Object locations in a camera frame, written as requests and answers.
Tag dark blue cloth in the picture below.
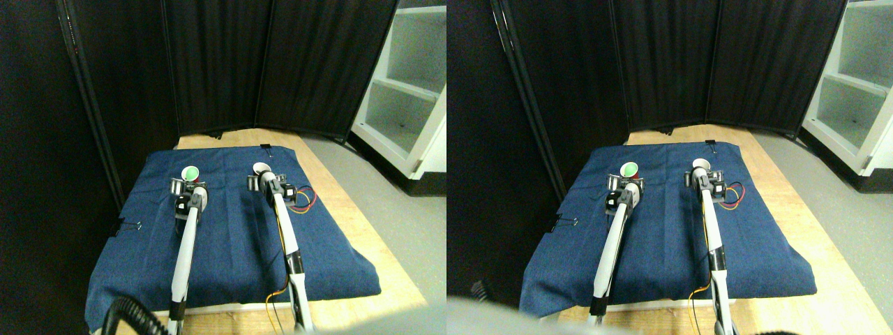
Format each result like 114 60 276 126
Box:
520 141 817 319
85 144 382 333

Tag black curtain stand pole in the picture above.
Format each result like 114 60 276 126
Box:
58 0 128 214
493 0 570 203

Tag white shelf unit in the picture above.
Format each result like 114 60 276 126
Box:
800 0 893 195
349 0 447 200

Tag red wire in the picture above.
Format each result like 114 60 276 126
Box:
293 185 319 215
724 182 746 211

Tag orange wire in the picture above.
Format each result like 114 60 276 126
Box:
687 274 714 330
265 274 292 330

